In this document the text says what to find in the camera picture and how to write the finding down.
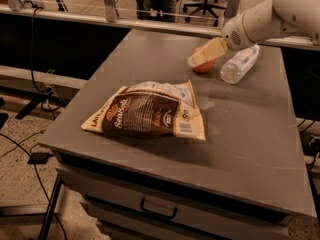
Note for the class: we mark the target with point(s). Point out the seated person legs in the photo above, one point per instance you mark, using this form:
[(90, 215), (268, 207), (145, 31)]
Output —
[(159, 10)]

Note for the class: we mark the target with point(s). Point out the grey drawer cabinet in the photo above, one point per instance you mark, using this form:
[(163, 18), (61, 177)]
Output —
[(213, 204)]

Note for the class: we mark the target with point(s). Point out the black power adapter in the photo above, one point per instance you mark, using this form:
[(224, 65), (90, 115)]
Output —
[(38, 158)]

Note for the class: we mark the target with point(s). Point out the clear plastic water bottle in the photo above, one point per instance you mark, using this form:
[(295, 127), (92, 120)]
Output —
[(239, 65)]

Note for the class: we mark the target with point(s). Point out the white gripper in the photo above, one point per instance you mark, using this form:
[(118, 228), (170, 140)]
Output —
[(234, 35)]

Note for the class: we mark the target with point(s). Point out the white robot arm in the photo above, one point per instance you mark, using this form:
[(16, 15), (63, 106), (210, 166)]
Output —
[(270, 19)]

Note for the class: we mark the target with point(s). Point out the red apple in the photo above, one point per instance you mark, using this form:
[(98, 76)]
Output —
[(204, 65)]

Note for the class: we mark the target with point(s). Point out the black drawer handle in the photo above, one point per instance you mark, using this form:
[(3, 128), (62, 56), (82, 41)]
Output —
[(158, 210)]

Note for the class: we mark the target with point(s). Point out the brown sea salt chip bag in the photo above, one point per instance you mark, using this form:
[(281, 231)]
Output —
[(149, 110)]

